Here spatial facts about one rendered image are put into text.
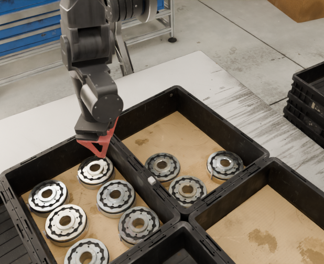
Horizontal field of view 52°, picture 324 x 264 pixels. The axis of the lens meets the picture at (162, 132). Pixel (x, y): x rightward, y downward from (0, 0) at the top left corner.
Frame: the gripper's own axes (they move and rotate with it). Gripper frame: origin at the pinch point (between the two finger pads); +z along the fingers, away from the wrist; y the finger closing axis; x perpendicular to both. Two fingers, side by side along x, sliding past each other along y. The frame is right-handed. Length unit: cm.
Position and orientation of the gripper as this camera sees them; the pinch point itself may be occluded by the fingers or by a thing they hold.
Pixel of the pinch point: (105, 144)
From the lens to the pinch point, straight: 75.3
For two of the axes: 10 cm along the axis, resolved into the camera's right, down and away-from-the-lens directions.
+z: 0.6, 7.1, 7.0
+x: -9.9, -0.6, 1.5
